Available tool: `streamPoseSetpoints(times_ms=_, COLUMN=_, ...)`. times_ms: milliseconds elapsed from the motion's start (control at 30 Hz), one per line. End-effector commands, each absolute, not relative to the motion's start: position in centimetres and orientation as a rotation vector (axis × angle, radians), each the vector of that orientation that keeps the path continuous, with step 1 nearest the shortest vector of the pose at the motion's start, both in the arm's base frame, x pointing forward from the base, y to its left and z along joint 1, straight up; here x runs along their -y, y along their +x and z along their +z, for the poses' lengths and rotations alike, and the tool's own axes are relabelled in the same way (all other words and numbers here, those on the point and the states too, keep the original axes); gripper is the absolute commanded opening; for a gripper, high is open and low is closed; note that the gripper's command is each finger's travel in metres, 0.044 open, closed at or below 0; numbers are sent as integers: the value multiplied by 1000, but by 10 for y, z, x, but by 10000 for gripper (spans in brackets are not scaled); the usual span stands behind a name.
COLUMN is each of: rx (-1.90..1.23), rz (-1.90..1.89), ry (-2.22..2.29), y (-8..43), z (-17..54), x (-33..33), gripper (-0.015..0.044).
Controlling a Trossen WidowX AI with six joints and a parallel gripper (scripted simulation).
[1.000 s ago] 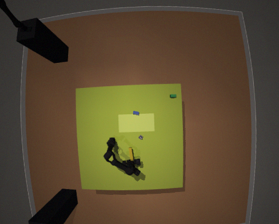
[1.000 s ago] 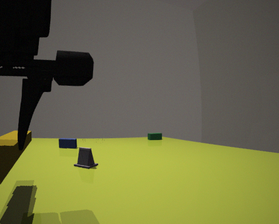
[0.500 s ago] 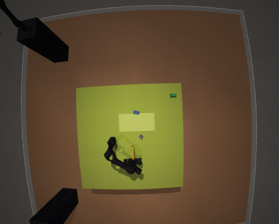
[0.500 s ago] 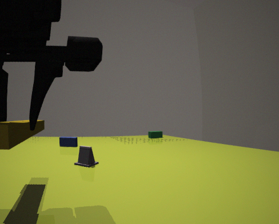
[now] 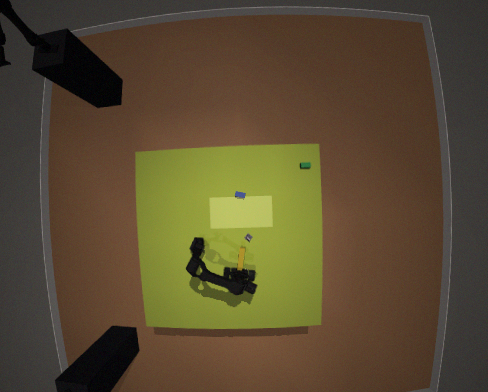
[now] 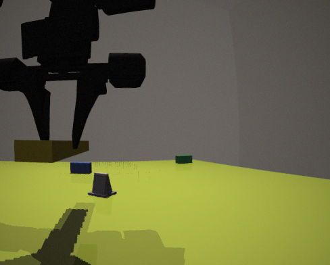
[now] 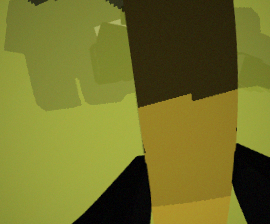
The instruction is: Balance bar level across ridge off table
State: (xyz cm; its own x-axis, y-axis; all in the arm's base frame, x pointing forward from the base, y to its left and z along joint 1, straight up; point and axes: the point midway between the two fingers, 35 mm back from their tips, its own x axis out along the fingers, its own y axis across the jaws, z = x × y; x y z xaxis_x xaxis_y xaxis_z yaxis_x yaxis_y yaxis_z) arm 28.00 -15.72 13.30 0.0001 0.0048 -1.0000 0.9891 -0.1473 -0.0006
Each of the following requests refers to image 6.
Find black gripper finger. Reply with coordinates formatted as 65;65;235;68
14;81;51;140
72;79;107;149

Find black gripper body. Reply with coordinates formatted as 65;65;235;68
0;51;146;92

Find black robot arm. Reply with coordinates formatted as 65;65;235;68
21;0;156;64

